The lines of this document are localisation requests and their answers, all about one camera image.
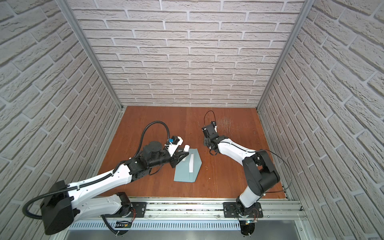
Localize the white glue stick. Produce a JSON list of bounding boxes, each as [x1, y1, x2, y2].
[[182, 145, 190, 161]]

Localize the pink white letter card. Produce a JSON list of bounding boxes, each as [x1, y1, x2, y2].
[[189, 154, 194, 173]]

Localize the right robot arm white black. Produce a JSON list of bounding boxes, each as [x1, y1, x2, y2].
[[202, 122, 281, 216]]

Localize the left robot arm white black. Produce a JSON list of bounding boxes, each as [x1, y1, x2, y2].
[[40, 137, 190, 235]]

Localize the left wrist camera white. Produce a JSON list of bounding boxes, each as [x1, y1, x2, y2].
[[166, 136, 183, 157]]

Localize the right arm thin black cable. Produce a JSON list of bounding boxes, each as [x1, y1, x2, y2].
[[203, 110, 293, 195]]

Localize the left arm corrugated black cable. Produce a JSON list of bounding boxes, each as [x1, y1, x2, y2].
[[22, 120, 171, 235]]

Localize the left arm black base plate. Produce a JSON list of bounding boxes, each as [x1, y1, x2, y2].
[[104, 202, 147, 219]]

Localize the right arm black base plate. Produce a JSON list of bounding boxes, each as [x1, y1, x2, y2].
[[223, 202, 264, 219]]

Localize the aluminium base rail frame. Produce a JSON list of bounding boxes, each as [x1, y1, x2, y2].
[[50, 191, 316, 240]]

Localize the right aluminium corner post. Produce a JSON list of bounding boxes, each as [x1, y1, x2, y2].
[[256, 0, 315, 111]]

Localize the aluminium corner post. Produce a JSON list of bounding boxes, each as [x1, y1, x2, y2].
[[56, 0, 124, 111], [256, 0, 315, 111]]

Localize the left aluminium corner post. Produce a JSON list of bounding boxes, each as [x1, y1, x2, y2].
[[56, 0, 124, 111]]

